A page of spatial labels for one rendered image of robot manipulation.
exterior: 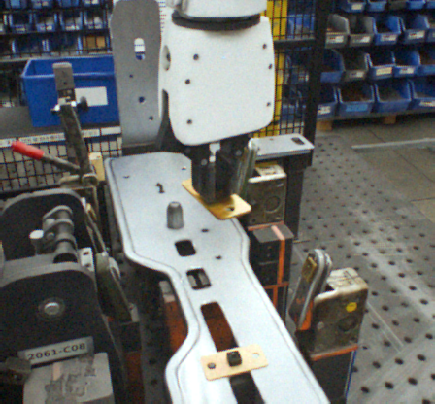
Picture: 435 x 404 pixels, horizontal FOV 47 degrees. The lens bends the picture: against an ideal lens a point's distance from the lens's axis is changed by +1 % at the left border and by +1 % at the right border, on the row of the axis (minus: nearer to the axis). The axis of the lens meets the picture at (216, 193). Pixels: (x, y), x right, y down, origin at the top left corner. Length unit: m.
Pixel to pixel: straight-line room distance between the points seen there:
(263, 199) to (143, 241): 0.28
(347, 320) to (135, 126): 0.72
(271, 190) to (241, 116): 0.58
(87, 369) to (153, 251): 0.33
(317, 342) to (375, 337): 0.41
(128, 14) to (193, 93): 0.78
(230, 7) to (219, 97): 0.08
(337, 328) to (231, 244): 0.23
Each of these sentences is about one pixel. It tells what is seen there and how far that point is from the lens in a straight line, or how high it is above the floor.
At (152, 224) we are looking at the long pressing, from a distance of 0.93.
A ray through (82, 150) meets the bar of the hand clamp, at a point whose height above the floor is 1.12.
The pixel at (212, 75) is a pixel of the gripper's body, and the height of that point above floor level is 1.39.
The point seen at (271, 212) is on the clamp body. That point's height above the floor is 0.96.
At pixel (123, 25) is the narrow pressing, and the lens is 1.18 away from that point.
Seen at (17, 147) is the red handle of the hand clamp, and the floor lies 1.14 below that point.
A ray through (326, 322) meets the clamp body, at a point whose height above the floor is 0.99.
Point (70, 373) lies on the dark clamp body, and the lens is 0.59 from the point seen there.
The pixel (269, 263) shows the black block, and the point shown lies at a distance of 0.93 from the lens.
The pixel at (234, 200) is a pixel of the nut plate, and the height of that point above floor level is 1.26.
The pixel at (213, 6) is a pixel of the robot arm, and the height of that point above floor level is 1.45.
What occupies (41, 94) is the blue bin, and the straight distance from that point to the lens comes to 1.31.
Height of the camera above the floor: 1.51
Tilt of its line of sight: 30 degrees down
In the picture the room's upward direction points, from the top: straight up
